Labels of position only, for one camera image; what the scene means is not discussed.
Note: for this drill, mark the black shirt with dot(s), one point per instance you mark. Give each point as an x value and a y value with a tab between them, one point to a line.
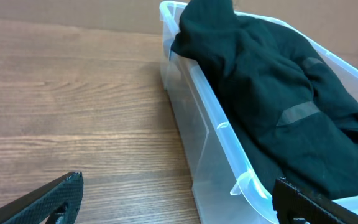
268	100

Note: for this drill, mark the clear plastic storage bin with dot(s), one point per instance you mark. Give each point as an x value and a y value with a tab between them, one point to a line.
225	187

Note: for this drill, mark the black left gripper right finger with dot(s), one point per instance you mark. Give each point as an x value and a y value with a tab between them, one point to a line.
294	205

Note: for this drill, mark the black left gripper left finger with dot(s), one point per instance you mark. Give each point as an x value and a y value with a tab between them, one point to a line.
58	201

